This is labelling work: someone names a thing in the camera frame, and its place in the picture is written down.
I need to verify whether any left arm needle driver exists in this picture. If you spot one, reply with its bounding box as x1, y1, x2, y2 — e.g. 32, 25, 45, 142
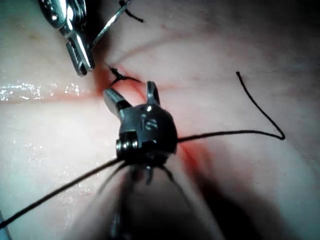
37, 0, 88, 40

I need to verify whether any right arm needle driver jaw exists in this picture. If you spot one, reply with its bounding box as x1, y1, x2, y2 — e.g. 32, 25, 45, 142
102, 87, 132, 119
145, 80, 161, 105

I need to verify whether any black thread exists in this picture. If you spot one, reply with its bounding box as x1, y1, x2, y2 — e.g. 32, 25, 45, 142
0, 0, 286, 230

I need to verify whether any black stitching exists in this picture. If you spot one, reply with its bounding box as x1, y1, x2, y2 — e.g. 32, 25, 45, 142
105, 63, 141, 86

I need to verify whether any right arm needle driver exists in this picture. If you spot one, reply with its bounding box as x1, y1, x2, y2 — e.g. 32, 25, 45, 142
115, 103, 179, 166

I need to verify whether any curved steel needle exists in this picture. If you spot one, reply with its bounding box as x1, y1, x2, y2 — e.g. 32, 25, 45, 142
90, 0, 132, 50

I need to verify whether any tissue pad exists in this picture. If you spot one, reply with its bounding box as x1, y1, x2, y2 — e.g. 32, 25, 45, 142
0, 0, 320, 240

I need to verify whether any left arm needle driver jaw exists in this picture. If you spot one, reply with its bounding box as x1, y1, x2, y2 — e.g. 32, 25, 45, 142
65, 39, 89, 78
73, 33, 96, 71

